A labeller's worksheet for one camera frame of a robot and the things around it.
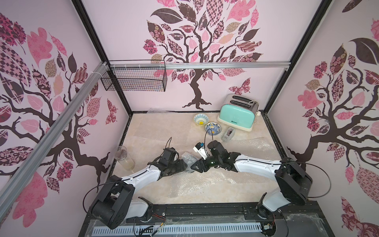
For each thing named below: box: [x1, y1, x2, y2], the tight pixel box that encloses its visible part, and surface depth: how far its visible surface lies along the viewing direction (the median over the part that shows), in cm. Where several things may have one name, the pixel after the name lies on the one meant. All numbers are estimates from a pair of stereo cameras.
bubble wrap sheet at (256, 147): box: [222, 137, 282, 161], surface depth 101 cm
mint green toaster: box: [217, 93, 260, 132], surface depth 105 cm
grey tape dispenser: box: [221, 126, 236, 142], surface depth 105 cm
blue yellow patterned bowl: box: [204, 121, 222, 136], surface depth 109 cm
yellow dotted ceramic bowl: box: [192, 113, 210, 126], surface depth 116 cm
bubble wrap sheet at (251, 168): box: [168, 152, 279, 198], surface depth 83 cm
